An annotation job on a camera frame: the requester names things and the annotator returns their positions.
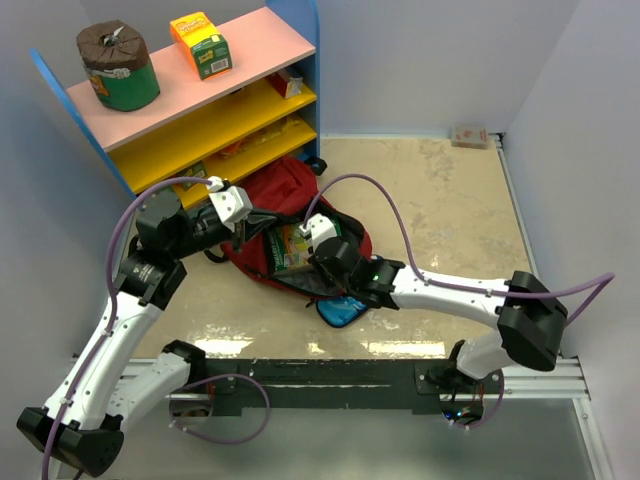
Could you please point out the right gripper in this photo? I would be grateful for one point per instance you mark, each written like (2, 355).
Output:
(320, 267)

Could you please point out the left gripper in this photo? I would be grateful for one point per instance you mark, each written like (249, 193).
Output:
(237, 236)

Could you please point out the red backpack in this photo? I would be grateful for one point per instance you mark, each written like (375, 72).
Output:
(286, 186)

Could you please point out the green Treehouse book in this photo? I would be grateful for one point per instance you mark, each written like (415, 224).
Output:
(287, 249)

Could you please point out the blue dinosaur pencil case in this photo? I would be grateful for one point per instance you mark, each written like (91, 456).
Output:
(339, 312)

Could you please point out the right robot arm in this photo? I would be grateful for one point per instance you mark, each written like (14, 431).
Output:
(526, 322)

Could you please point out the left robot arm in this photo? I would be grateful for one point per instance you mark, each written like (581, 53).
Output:
(84, 421)

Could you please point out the green sponge box upper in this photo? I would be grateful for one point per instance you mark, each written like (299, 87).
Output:
(196, 170)

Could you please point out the colourful shelf unit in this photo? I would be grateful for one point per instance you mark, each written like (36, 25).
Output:
(235, 123)

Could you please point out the red white box on shelf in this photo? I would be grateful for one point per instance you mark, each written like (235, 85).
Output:
(288, 83)

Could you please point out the orange green sponge box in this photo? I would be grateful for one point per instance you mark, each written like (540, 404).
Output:
(202, 44)

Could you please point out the small pink card box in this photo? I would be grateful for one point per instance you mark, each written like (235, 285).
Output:
(467, 136)

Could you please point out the green brown wrapped roll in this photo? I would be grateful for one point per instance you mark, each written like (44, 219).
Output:
(118, 65)

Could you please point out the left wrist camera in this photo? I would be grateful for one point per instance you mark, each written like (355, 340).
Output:
(232, 205)

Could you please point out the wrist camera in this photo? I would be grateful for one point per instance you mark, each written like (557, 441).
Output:
(232, 205)
(317, 229)

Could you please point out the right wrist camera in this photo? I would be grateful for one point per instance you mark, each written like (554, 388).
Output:
(317, 229)

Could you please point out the aluminium rail frame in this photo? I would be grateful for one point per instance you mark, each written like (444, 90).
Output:
(562, 382)

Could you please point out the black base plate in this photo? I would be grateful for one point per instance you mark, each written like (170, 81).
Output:
(232, 385)

